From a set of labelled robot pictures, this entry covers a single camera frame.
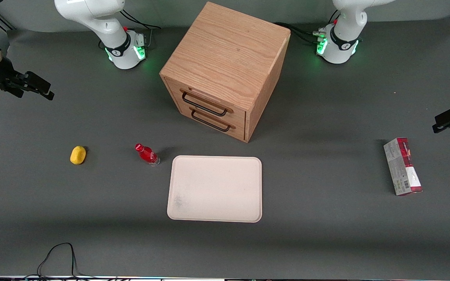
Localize wooden drawer front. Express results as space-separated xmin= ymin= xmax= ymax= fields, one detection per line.
xmin=173 ymin=102 xmax=246 ymax=141
xmin=164 ymin=77 xmax=246 ymax=122

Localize black metal drawer handle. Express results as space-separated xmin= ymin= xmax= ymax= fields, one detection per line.
xmin=191 ymin=110 xmax=231 ymax=132
xmin=182 ymin=92 xmax=228 ymax=117

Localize black arm base cables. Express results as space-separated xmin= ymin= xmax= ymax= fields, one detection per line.
xmin=120 ymin=10 xmax=162 ymax=49
xmin=273 ymin=10 xmax=341 ymax=44

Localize dark grey table mat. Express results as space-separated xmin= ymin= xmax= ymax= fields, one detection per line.
xmin=0 ymin=15 xmax=450 ymax=278

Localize black left arm base cables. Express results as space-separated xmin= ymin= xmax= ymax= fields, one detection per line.
xmin=273 ymin=10 xmax=341 ymax=44

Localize red coke bottle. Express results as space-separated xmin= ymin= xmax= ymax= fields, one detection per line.
xmin=134 ymin=143 xmax=161 ymax=167

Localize oak wooden drawer cabinet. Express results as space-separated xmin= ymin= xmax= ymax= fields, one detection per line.
xmin=159 ymin=2 xmax=291 ymax=143

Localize black right arm base cables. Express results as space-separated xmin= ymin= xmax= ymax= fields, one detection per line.
xmin=120 ymin=10 xmax=162 ymax=49

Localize red and white carton box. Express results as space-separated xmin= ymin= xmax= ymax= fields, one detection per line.
xmin=383 ymin=137 xmax=423 ymax=196

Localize black cable loop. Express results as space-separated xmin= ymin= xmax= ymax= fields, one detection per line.
xmin=22 ymin=242 xmax=104 ymax=281

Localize beige rectangular tray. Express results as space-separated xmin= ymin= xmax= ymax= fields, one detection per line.
xmin=167 ymin=155 xmax=263 ymax=223

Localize yellow lemon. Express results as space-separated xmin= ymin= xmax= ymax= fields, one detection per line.
xmin=70 ymin=146 xmax=87 ymax=165

